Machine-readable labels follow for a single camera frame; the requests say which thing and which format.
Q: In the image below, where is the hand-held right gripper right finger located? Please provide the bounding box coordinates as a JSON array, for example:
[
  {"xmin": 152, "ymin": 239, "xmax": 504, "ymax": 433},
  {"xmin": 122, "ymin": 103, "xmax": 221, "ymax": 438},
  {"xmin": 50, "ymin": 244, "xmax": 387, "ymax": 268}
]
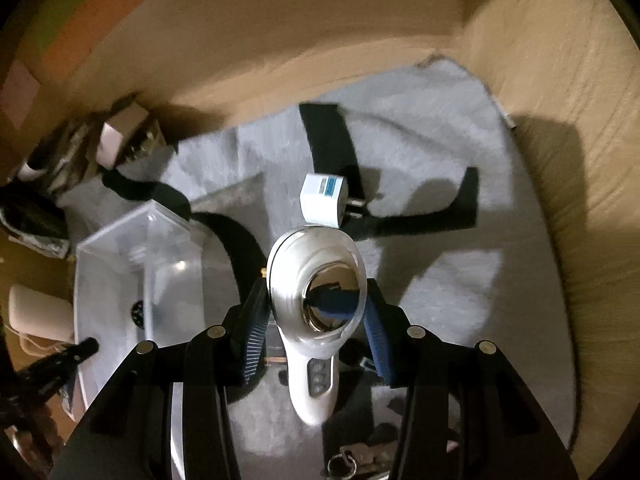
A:
[{"xmin": 363, "ymin": 279, "xmax": 581, "ymax": 480}]

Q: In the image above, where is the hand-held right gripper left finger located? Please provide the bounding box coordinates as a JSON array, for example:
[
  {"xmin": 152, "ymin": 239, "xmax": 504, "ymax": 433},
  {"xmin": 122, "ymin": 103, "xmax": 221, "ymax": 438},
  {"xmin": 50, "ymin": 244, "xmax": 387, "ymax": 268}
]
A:
[{"xmin": 50, "ymin": 278, "xmax": 273, "ymax": 480}]

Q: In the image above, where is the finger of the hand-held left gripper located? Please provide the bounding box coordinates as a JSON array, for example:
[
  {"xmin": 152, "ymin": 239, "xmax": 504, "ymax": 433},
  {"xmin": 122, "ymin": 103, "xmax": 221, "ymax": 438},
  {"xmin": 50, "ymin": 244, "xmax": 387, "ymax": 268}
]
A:
[{"xmin": 14, "ymin": 337, "xmax": 100, "ymax": 392}]

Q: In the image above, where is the white facial massager device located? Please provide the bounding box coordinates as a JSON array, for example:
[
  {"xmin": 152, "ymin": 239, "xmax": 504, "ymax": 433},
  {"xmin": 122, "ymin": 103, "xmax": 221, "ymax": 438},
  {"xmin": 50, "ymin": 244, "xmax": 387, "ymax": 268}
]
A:
[{"xmin": 266, "ymin": 226, "xmax": 368, "ymax": 427}]

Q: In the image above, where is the clear plastic container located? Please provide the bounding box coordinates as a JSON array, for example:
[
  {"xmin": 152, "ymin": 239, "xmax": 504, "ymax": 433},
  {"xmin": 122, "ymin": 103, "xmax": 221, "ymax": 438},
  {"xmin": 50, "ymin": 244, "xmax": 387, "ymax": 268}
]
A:
[{"xmin": 72, "ymin": 200, "xmax": 236, "ymax": 411}]

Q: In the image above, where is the black pen-like tool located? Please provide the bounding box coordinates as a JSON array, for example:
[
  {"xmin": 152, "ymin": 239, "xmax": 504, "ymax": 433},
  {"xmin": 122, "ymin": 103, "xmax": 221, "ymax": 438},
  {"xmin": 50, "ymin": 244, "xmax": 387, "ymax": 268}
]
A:
[{"xmin": 325, "ymin": 422, "xmax": 461, "ymax": 480}]

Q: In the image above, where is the white plug adapter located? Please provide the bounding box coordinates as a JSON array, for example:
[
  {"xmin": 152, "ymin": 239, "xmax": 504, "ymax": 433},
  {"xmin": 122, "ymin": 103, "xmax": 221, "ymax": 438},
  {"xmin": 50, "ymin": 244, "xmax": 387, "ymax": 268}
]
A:
[{"xmin": 299, "ymin": 172, "xmax": 374, "ymax": 226}]

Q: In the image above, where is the grey mat with black pattern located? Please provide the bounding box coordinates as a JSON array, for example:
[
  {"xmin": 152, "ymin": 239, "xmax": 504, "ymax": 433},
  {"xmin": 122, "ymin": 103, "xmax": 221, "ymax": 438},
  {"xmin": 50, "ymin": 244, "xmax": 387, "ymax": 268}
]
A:
[{"xmin": 55, "ymin": 57, "xmax": 576, "ymax": 480}]

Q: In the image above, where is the elephant picture bottle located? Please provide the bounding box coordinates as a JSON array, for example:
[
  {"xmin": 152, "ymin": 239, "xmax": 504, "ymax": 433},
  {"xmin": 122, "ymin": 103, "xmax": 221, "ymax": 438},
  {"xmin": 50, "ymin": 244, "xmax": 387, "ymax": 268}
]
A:
[{"xmin": 0, "ymin": 185, "xmax": 71, "ymax": 261}]

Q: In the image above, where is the dark patterned packet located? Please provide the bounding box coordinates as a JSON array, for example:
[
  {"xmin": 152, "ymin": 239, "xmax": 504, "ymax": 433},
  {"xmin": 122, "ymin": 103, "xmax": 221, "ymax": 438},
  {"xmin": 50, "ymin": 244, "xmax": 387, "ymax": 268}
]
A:
[{"xmin": 20, "ymin": 110, "xmax": 101, "ymax": 196}]

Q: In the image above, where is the small pale cardboard box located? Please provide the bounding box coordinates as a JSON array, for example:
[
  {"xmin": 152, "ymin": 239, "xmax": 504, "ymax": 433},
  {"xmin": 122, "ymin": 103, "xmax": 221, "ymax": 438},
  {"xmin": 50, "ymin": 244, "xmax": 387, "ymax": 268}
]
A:
[{"xmin": 95, "ymin": 102, "xmax": 151, "ymax": 171}]

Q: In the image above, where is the pastel colour block panel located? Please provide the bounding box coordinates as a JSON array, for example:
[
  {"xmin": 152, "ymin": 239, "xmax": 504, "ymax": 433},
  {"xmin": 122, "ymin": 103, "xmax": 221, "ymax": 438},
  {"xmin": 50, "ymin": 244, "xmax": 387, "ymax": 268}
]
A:
[{"xmin": 0, "ymin": 0, "xmax": 161, "ymax": 126}]

